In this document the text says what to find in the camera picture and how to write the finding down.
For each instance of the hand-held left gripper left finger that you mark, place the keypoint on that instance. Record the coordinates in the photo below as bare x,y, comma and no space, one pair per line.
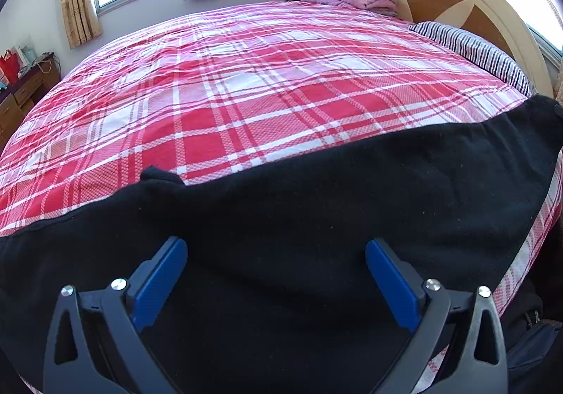
158,284

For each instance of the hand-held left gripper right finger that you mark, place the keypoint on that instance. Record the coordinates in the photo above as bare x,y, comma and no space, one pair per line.
393,284

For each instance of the black pants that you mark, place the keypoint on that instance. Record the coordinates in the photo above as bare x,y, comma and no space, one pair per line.
308,222

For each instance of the person's dark clothing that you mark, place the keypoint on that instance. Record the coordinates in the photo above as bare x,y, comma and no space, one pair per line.
536,341

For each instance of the bed with red plaid sheet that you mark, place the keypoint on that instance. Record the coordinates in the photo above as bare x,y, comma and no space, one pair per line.
242,82

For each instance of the brown wooden desk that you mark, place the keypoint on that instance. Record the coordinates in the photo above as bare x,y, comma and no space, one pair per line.
22,99

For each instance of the striped pillow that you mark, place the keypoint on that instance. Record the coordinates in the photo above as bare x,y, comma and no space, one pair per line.
479,51

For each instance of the red paper bag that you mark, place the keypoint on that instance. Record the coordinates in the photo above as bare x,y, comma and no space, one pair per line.
9,68

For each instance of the light blue container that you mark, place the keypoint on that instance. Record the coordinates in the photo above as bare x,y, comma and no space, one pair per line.
27,54

